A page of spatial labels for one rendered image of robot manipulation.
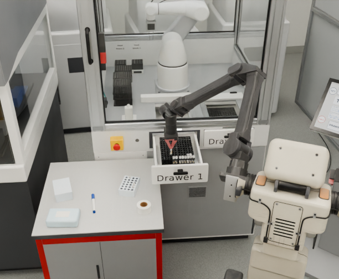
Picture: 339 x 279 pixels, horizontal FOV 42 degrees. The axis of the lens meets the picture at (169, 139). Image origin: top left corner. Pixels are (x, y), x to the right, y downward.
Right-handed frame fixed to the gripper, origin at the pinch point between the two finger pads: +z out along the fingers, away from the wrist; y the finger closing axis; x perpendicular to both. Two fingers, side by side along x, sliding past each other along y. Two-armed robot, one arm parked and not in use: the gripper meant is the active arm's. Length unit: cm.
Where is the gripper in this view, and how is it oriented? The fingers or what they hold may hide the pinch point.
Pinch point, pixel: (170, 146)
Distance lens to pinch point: 226.8
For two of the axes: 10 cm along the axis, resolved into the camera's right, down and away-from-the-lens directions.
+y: -0.7, -5.5, 8.3
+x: -10.0, 0.4, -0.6
